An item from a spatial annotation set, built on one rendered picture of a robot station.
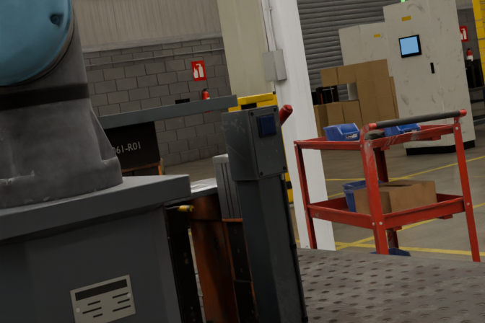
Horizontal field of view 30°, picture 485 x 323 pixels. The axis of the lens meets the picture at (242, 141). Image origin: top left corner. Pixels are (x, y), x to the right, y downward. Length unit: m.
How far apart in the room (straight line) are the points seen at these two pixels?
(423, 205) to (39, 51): 3.22
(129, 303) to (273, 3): 4.80
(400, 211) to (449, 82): 8.14
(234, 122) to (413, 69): 10.53
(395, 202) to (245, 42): 5.18
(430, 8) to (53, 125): 10.94
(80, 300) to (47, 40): 0.24
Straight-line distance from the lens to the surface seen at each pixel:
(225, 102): 1.34
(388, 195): 3.72
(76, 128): 0.83
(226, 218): 1.67
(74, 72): 0.85
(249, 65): 8.72
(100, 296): 0.81
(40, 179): 0.81
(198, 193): 1.69
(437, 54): 11.67
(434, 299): 1.87
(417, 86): 11.91
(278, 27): 5.55
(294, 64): 5.56
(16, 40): 0.69
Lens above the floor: 1.17
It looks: 3 degrees down
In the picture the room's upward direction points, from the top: 9 degrees counter-clockwise
